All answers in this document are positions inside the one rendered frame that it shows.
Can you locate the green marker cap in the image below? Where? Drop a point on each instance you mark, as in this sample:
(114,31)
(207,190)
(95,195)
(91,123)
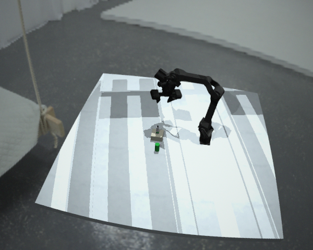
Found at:
(157,147)

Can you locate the beige square block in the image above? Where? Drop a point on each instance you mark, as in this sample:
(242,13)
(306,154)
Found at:
(157,137)

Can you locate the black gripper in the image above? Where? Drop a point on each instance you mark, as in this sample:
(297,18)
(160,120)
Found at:
(173,94)

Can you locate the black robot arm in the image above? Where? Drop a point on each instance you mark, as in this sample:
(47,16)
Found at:
(173,79)

